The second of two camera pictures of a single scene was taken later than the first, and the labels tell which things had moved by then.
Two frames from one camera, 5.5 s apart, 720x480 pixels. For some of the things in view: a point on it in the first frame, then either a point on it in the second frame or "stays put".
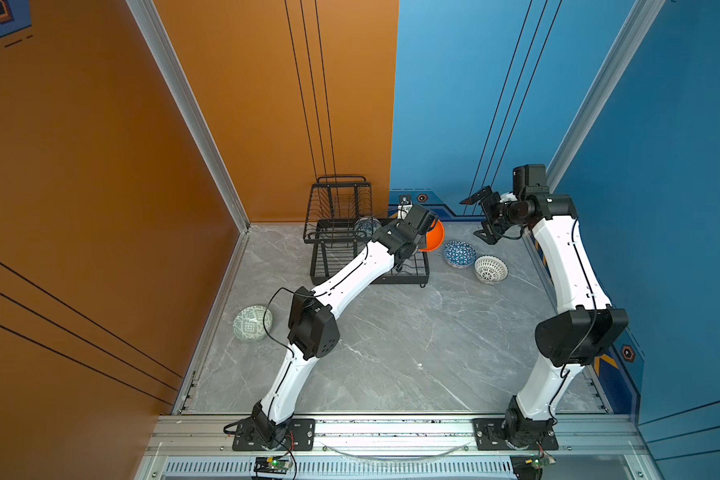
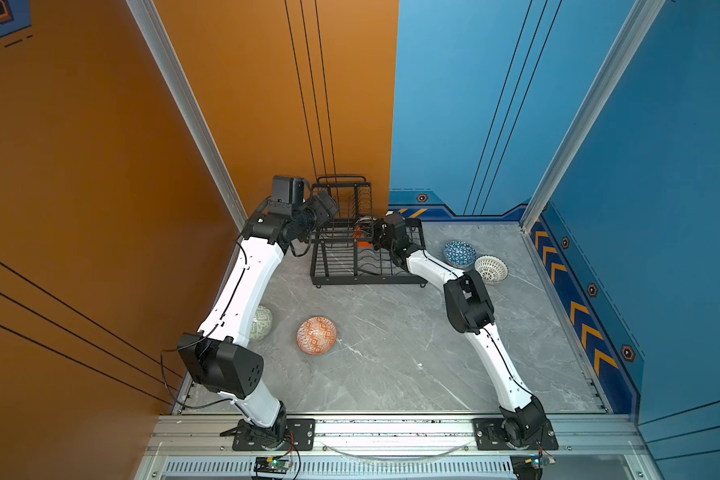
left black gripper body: (414, 247) -> (311, 216)
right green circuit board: (540, 461) stays put
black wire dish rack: (340, 220) stays put
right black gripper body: (500, 213) -> (379, 238)
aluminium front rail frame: (203, 447) stays put
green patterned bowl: (248, 323) stays put
